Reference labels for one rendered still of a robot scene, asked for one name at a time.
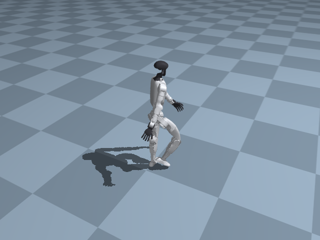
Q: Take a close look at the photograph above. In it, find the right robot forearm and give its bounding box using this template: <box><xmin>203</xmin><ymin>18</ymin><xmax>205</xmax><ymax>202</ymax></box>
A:
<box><xmin>149</xmin><ymin>105</ymin><xmax>163</xmax><ymax>128</ymax></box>

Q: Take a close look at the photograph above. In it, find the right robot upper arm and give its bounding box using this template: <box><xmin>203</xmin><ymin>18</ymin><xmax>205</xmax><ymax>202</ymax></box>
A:
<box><xmin>155</xmin><ymin>83</ymin><xmax>167</xmax><ymax>109</ymax></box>

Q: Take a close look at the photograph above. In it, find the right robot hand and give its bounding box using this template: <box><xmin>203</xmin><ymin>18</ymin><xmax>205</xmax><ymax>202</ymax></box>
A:
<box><xmin>141</xmin><ymin>123</ymin><xmax>155</xmax><ymax>141</ymax></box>

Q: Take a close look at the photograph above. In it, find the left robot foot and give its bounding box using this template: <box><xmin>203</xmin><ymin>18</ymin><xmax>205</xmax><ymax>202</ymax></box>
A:
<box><xmin>149</xmin><ymin>157</ymin><xmax>158</xmax><ymax>167</ymax></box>

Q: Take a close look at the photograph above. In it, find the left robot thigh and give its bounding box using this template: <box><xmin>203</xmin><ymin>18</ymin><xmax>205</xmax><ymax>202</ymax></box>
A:
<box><xmin>148</xmin><ymin>113</ymin><xmax>160</xmax><ymax>144</ymax></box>

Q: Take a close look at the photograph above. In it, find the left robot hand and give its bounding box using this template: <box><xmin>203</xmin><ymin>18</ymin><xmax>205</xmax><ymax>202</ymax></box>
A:
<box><xmin>172</xmin><ymin>99</ymin><xmax>184</xmax><ymax>112</ymax></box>

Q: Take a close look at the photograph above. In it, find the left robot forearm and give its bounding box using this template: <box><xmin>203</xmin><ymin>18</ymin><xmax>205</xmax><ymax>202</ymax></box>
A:
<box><xmin>165</xmin><ymin>92</ymin><xmax>174</xmax><ymax>105</ymax></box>

